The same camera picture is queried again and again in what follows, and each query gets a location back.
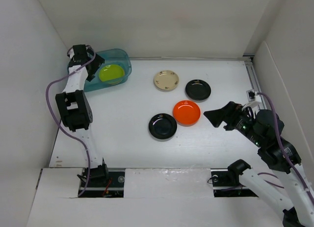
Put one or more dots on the black plate back right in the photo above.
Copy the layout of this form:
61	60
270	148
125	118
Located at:
198	90

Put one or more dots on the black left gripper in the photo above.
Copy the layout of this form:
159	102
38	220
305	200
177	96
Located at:
97	62

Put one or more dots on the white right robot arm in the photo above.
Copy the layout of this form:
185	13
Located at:
297	208

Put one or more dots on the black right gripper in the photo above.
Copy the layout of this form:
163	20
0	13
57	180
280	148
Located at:
228	113

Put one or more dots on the orange plate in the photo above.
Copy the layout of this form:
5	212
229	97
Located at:
186	112

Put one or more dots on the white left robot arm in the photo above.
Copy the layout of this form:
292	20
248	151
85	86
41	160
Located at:
76	113

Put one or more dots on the black plate front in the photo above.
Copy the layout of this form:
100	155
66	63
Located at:
162	126

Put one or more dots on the beige floral plate back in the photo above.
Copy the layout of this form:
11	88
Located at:
166	80

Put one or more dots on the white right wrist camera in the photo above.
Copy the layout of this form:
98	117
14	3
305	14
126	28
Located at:
254	100

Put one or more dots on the teal plastic bin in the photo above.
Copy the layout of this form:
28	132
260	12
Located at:
112	56

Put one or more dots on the black plate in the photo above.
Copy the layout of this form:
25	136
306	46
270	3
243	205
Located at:
198	90
162	126

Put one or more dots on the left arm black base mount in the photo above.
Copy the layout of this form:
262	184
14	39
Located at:
103	182

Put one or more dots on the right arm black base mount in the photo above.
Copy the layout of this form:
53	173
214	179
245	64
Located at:
225	181

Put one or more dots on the green plate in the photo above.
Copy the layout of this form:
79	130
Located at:
111	74

